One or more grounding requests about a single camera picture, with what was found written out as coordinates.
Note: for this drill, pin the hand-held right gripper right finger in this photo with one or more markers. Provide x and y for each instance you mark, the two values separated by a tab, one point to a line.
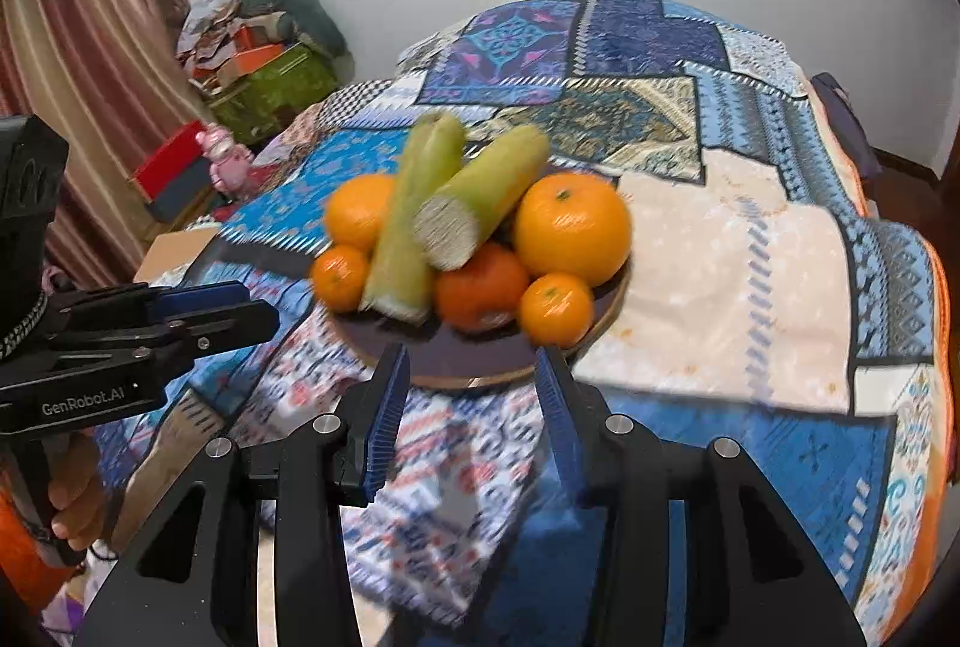
559	422

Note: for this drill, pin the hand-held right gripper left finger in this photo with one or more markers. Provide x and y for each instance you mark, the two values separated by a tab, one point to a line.
382	422

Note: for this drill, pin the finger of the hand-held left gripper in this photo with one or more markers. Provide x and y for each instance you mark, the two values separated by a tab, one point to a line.
225	328
199	300

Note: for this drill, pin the dark purple round plate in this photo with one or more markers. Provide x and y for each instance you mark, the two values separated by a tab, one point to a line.
480	358

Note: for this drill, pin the small mandarin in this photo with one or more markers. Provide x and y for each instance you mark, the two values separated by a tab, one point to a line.
556	309
341	278

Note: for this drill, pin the orange-red tomato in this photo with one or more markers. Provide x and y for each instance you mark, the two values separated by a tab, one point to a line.
480	291

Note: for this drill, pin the yellow-green sugarcane piece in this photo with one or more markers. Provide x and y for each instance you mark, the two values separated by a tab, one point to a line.
405	227
487	189

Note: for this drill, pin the person's left forearm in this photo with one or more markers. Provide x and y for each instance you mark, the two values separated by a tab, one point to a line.
26	542

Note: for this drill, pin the person's left hand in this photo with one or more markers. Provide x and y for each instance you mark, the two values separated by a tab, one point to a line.
75	497

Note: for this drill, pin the cardboard box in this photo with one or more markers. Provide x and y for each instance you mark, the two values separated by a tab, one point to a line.
169	253

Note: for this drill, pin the dark grey box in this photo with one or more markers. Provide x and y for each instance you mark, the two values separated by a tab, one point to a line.
184	193

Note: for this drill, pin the pink toy figure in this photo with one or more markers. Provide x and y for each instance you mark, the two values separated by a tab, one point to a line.
225	159

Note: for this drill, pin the red box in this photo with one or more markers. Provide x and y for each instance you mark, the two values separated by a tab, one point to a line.
169	155

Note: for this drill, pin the large orange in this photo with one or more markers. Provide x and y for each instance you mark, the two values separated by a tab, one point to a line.
574	231
356	216

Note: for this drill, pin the striped brown curtain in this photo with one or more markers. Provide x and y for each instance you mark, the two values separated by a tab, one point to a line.
97	32

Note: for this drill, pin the green patterned box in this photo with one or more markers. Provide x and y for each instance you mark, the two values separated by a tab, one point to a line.
277	92

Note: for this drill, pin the blue patchwork blanket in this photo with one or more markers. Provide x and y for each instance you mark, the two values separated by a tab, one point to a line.
750	287

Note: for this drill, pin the orange box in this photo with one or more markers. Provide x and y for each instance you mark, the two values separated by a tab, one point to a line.
251	60

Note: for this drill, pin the pile of crumpled paper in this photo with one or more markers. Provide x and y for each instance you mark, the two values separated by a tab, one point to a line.
210	32

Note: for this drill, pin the grey-green pillow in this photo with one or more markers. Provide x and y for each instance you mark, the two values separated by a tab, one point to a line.
307	13

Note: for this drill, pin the dark purple bag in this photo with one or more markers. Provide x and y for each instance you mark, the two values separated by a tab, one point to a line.
844	122

